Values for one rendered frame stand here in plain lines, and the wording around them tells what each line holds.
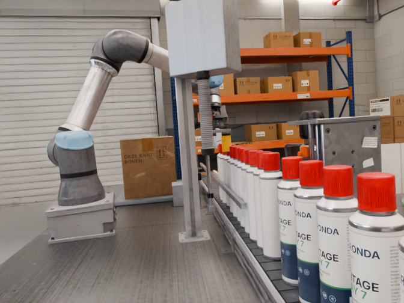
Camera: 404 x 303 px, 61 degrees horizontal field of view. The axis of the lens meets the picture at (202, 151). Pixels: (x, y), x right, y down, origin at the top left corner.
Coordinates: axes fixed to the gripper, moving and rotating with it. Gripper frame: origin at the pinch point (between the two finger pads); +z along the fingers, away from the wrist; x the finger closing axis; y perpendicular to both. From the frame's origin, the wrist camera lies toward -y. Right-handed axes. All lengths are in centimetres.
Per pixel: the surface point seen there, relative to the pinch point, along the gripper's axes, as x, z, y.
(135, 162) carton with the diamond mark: 11.2, -0.5, -35.0
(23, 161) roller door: 329, -166, -231
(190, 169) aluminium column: -40, 27, -14
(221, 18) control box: -71, 2, -5
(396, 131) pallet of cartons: 206, -108, 247
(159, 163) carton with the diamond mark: 12.4, 0.1, -24.3
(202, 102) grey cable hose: -60, 18, -10
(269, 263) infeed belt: -63, 58, -2
